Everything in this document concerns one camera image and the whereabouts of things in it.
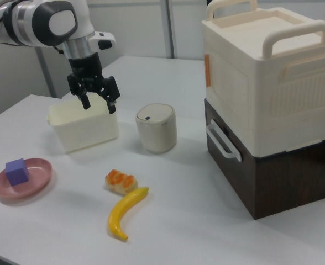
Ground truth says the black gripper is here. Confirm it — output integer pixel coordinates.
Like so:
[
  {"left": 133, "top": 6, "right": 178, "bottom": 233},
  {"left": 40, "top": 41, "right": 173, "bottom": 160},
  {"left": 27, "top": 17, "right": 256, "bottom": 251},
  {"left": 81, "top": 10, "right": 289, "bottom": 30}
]
[{"left": 66, "top": 51, "right": 122, "bottom": 115}]

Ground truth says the cream storage box with handles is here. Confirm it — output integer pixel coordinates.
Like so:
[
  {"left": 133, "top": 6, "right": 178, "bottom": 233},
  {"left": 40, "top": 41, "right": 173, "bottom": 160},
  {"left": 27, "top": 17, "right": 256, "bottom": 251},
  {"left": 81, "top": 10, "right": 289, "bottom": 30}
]
[{"left": 201, "top": 0, "right": 325, "bottom": 160}]

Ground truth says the yellow toy banana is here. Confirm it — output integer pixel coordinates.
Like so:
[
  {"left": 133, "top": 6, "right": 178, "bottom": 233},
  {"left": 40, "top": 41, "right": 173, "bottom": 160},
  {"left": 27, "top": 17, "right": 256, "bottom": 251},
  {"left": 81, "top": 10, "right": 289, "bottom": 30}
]
[{"left": 107, "top": 186, "right": 150, "bottom": 241}]

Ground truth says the purple cube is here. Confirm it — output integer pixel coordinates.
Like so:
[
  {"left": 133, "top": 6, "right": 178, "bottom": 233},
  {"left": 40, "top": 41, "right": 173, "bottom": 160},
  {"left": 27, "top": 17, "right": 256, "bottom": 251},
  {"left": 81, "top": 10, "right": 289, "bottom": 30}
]
[{"left": 4, "top": 158, "right": 31, "bottom": 187}]

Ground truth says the cream lidded trash can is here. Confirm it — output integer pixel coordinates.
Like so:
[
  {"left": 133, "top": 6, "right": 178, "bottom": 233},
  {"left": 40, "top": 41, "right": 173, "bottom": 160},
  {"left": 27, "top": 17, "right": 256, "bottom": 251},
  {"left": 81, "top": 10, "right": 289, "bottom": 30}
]
[{"left": 135, "top": 103, "right": 178, "bottom": 155}]

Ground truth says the pink plate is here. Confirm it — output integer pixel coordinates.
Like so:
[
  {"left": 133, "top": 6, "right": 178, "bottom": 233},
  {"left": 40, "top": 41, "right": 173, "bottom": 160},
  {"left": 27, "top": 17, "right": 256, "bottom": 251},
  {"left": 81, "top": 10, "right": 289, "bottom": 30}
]
[{"left": 0, "top": 157, "right": 54, "bottom": 200}]

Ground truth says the orange salmon sushi toy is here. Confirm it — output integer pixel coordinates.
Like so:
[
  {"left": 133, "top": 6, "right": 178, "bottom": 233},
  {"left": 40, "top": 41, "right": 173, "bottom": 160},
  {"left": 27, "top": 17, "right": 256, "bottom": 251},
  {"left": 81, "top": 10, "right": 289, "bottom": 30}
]
[{"left": 104, "top": 168, "right": 139, "bottom": 197}]

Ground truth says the cream plastic open bin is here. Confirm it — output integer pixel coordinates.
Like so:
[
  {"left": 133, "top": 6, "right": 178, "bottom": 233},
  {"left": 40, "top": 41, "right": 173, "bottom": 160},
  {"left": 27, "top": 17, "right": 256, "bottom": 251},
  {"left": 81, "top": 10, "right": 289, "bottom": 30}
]
[{"left": 46, "top": 96, "right": 120, "bottom": 154}]

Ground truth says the orange box latch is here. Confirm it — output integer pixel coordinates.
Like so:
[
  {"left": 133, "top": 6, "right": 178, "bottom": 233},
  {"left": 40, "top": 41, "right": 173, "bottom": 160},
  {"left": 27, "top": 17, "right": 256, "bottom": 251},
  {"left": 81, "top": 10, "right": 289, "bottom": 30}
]
[{"left": 203, "top": 54, "right": 212, "bottom": 88}]

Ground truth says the dark drawer with white handle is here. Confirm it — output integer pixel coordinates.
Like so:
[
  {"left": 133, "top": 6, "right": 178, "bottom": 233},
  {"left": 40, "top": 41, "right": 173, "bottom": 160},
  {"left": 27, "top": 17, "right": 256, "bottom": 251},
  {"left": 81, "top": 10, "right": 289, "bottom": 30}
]
[{"left": 205, "top": 102, "right": 254, "bottom": 192}]

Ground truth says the dark wood drawer cabinet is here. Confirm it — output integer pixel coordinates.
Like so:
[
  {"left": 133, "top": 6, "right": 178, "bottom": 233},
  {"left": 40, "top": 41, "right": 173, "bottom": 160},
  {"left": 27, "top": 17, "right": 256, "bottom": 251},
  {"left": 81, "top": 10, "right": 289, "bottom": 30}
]
[{"left": 203, "top": 98, "right": 325, "bottom": 221}]

